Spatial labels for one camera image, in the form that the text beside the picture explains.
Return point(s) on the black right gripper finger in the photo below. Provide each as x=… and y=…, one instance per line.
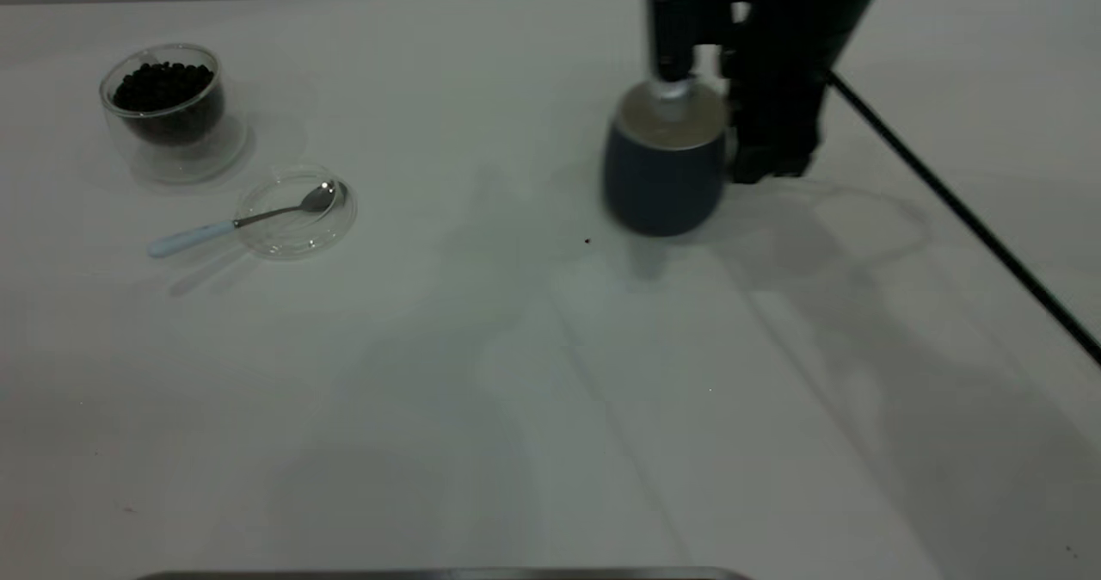
x=673, y=29
x=774, y=128

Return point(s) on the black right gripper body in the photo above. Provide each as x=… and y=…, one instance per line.
x=796, y=21

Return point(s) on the dark grey cup white inside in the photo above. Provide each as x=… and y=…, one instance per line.
x=662, y=184

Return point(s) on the dark coffee beans pile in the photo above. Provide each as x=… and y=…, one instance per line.
x=163, y=89

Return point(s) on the clear glass saucer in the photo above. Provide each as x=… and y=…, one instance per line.
x=292, y=237

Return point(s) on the clear double-wall glass bowl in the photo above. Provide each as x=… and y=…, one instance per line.
x=185, y=154

